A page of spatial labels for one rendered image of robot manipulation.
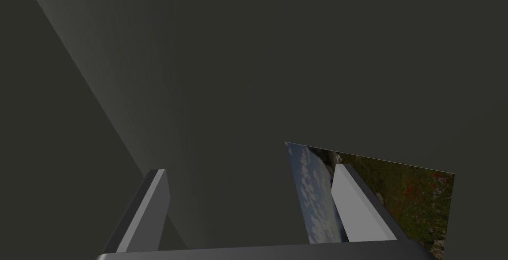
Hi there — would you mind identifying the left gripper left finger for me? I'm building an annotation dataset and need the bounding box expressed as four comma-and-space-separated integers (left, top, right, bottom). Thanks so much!
103, 168, 171, 254

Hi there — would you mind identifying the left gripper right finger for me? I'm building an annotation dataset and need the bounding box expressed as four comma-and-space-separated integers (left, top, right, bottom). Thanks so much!
330, 164, 409, 243

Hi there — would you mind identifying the landscape picture on wall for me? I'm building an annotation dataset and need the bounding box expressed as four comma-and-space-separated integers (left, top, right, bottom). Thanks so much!
284, 141, 455, 260

